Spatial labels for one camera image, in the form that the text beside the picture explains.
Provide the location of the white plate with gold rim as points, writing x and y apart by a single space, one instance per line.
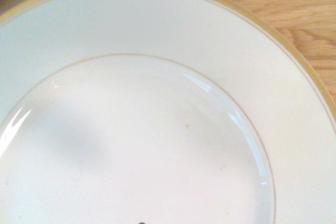
147 119

